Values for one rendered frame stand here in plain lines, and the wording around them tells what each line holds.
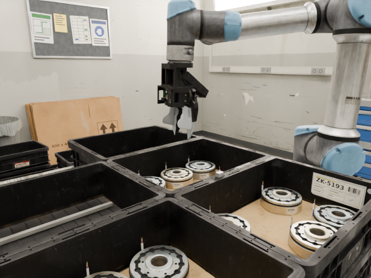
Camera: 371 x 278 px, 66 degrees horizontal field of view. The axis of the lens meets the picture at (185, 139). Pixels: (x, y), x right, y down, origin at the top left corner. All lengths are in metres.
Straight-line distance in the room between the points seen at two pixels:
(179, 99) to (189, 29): 0.18
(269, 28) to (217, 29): 0.23
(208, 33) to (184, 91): 0.16
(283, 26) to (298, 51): 2.80
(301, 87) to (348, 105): 2.83
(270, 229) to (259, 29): 0.58
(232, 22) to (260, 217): 0.49
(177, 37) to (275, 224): 0.52
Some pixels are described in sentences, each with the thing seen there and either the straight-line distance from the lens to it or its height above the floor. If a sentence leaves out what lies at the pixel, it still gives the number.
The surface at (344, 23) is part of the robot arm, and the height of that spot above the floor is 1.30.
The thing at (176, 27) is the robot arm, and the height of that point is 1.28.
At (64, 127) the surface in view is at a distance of 3.47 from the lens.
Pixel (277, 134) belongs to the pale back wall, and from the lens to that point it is 3.97.
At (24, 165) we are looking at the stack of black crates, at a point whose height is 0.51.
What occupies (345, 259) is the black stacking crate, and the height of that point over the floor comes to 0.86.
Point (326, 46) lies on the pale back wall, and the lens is 3.63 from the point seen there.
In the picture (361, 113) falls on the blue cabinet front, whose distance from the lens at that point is 2.58.
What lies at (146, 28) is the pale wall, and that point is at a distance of 4.13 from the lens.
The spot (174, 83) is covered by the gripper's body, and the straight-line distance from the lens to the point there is 0.77.
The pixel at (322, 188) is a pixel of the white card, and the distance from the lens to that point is 0.83.
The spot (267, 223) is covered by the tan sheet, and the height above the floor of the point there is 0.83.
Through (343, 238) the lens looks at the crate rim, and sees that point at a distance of 0.54.
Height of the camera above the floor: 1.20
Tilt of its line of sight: 15 degrees down
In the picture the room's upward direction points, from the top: straight up
